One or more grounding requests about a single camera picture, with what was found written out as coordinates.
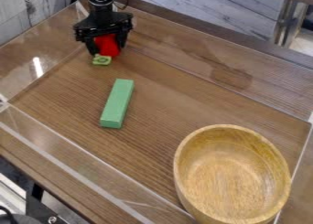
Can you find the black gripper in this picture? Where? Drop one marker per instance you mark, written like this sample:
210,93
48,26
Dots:
99,24

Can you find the red plush strawberry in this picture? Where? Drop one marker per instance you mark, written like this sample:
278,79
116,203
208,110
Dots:
108,49

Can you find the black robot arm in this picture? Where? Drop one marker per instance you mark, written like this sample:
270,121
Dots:
100,6

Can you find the green rectangular block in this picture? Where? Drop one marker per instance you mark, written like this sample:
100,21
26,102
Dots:
116,105

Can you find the background metal table leg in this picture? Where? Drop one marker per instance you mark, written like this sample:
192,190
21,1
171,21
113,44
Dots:
289,22

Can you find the wooden bowl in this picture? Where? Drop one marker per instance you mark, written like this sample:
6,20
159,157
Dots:
231,176

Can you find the clear acrylic corner bracket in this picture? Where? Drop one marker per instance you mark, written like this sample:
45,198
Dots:
81,11

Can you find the clear acrylic tray wall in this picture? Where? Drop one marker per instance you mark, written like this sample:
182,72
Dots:
92,187

